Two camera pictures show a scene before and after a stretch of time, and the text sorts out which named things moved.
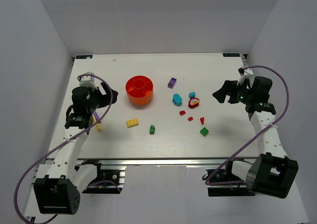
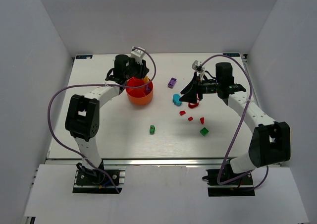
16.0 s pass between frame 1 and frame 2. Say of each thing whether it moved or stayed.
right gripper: moved
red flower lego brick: stayed
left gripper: moved
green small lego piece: stayed
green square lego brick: stayed
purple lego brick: stayed
